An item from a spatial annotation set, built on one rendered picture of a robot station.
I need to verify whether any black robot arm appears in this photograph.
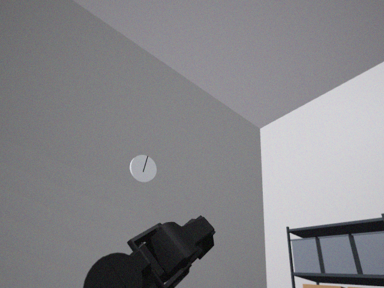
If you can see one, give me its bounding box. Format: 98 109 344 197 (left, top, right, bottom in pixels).
83 216 216 288

